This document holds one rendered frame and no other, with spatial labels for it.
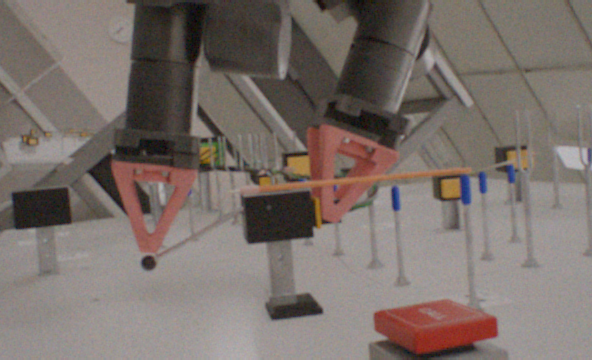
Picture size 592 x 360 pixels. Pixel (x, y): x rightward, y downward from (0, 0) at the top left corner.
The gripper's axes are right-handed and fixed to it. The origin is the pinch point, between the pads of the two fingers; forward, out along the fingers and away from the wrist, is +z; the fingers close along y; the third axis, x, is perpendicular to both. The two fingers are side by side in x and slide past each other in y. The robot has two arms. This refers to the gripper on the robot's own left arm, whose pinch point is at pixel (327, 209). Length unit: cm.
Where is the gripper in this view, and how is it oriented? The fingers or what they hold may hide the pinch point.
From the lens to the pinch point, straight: 62.0
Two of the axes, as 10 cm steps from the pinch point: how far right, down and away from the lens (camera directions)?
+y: -1.7, -0.5, 9.8
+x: -9.3, -3.3, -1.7
